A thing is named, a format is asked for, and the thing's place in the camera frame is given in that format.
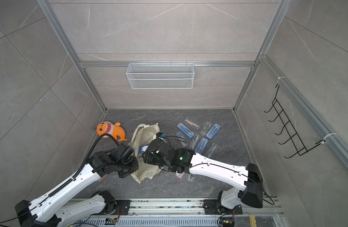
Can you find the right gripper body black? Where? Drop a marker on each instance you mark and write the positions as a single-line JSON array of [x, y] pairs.
[[152, 159]]

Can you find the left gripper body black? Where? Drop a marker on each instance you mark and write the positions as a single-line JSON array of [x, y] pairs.
[[128, 169]]

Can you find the clear plastic ruler case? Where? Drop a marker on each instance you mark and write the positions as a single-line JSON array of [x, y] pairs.
[[182, 139]]

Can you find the cream canvas tote bag leaves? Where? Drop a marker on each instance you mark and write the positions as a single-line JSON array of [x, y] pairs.
[[143, 135]]

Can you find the pink clear stationery case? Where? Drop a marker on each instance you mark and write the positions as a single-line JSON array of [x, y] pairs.
[[180, 175]]

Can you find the clear grey compass case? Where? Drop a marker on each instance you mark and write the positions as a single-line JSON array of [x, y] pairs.
[[194, 141]]

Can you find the blue clear pencil case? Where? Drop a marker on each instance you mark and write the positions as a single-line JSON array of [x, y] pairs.
[[185, 130]]

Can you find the clear green compass case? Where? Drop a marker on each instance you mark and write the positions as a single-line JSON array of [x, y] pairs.
[[191, 177]]

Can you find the small blue clear case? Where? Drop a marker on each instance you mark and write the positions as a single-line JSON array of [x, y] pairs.
[[201, 145]]

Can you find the clear case pink compass set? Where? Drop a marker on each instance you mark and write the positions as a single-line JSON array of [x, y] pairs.
[[192, 124]]

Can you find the clear green stationery case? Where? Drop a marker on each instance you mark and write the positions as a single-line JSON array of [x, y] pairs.
[[207, 126]]

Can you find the blue clear compass case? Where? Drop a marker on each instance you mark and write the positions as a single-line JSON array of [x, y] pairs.
[[213, 131]]

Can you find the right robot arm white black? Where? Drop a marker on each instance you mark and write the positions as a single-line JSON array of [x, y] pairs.
[[246, 181]]

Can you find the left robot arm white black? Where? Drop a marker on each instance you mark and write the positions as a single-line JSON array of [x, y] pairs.
[[41, 211]]

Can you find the orange plush fish toy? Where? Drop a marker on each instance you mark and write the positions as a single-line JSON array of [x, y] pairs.
[[115, 130]]

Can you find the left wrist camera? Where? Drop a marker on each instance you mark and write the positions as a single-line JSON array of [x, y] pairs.
[[122, 153]]

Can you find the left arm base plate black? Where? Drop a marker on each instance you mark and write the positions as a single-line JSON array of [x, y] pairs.
[[118, 207]]

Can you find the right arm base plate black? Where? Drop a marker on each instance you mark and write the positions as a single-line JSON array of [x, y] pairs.
[[214, 207]]

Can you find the white wire mesh basket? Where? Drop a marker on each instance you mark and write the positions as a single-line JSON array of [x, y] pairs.
[[161, 75]]

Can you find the black wire hook rack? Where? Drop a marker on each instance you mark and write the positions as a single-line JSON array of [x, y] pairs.
[[288, 128]]

